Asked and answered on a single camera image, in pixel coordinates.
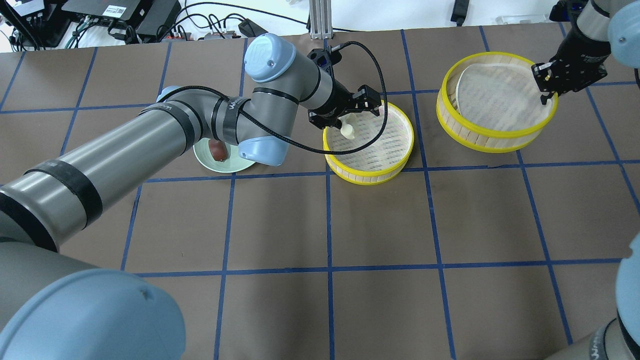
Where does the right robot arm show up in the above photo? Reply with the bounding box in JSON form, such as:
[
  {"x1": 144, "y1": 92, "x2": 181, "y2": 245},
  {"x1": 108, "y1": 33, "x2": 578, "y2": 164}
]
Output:
[{"x1": 531, "y1": 0, "x2": 640, "y2": 360}]

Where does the yellow bamboo steamer bottom tier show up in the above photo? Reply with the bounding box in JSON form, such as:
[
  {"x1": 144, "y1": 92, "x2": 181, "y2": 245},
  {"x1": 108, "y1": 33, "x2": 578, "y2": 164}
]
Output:
[{"x1": 322, "y1": 100, "x2": 415, "y2": 186}]

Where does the brown steamed bun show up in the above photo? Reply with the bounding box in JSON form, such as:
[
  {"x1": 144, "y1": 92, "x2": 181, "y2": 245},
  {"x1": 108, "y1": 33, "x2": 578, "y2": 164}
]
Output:
[{"x1": 207, "y1": 138, "x2": 230, "y2": 162}]

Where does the mint green plate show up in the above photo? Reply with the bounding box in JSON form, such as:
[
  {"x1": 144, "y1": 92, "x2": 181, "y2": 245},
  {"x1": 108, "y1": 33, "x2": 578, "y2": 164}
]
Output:
[{"x1": 193, "y1": 138, "x2": 256, "y2": 174}]

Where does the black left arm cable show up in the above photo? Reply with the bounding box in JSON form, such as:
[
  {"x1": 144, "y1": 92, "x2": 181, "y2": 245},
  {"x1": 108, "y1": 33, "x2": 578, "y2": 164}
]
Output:
[{"x1": 150, "y1": 41, "x2": 389, "y2": 154}]

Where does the black electronics box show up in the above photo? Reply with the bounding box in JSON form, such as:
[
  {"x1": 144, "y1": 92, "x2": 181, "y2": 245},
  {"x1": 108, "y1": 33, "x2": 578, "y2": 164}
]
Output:
[{"x1": 60, "y1": 0, "x2": 182, "y2": 43}]

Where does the yellow bamboo steamer tier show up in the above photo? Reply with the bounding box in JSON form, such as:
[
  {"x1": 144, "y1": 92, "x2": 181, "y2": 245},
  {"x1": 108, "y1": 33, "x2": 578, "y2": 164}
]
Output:
[
  {"x1": 435, "y1": 51, "x2": 559, "y2": 154},
  {"x1": 322, "y1": 100, "x2": 415, "y2": 186}
]

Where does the yellow bamboo steamer top tier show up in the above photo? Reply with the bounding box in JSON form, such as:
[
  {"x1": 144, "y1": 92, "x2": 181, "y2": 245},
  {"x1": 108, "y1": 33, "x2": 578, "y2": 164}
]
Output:
[{"x1": 435, "y1": 51, "x2": 559, "y2": 154}]

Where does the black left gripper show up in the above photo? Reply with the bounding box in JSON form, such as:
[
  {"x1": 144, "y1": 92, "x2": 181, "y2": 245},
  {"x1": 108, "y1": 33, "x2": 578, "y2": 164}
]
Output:
[{"x1": 308, "y1": 85, "x2": 382, "y2": 130}]

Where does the white mesh bottom tier liner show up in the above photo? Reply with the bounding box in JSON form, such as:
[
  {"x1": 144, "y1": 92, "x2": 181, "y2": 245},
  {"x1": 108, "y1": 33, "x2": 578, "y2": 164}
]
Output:
[{"x1": 323, "y1": 104, "x2": 414, "y2": 173}]

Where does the black power adapter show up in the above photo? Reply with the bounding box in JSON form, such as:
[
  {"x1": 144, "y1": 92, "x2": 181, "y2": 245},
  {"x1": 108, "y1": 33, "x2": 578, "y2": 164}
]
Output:
[{"x1": 237, "y1": 18, "x2": 268, "y2": 38}]

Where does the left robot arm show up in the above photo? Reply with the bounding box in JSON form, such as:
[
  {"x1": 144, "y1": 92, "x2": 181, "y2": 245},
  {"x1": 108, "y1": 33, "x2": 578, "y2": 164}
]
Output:
[{"x1": 0, "y1": 33, "x2": 388, "y2": 360}]

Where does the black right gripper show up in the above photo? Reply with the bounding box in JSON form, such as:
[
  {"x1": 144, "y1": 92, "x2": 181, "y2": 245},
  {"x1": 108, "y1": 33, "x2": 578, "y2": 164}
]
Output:
[{"x1": 531, "y1": 59, "x2": 608, "y2": 105}]

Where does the white mesh steamer liner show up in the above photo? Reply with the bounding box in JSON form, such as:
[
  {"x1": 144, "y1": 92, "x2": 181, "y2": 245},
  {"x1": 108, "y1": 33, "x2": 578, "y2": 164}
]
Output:
[{"x1": 451, "y1": 63, "x2": 554, "y2": 132}]

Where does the aluminium frame post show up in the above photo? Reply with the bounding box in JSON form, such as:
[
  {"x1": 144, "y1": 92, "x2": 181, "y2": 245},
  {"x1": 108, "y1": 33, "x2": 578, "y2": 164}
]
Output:
[{"x1": 308, "y1": 0, "x2": 334, "y2": 40}]

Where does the white steamed bun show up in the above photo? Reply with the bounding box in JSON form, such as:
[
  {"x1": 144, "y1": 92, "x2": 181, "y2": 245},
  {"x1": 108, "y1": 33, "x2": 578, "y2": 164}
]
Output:
[{"x1": 338, "y1": 112, "x2": 358, "y2": 141}]

